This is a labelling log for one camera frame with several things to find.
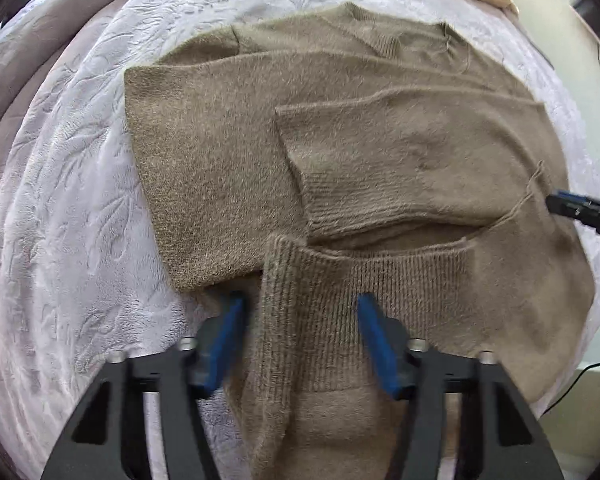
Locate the white embossed blanket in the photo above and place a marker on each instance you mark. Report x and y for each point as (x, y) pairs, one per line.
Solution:
(80, 185)

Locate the grey duvet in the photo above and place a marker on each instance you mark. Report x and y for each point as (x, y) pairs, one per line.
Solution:
(35, 60)

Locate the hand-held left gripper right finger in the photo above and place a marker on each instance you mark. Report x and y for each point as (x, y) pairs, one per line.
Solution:
(377, 345)

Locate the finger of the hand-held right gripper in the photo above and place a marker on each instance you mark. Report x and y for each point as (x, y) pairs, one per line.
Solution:
(580, 210)

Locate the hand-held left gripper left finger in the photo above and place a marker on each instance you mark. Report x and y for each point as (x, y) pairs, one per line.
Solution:
(225, 345)

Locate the olive knitted sweater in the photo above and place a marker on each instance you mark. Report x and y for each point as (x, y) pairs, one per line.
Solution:
(205, 160)

